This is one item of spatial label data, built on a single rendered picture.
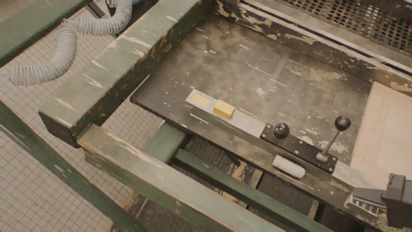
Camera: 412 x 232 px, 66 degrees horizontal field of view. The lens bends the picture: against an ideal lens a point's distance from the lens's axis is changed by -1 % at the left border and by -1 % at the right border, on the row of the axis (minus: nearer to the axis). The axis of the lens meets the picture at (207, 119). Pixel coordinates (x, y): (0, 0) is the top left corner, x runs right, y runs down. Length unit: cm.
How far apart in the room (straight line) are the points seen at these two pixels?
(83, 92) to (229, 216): 45
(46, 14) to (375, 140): 116
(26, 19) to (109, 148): 66
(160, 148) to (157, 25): 36
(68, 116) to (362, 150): 75
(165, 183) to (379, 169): 56
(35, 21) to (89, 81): 51
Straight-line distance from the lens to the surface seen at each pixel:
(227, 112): 83
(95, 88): 82
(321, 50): 113
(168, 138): 88
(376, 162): 97
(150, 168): 74
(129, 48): 91
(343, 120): 80
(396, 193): 63
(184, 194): 72
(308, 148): 85
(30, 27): 129
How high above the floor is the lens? 188
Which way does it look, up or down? 19 degrees down
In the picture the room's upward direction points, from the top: 43 degrees counter-clockwise
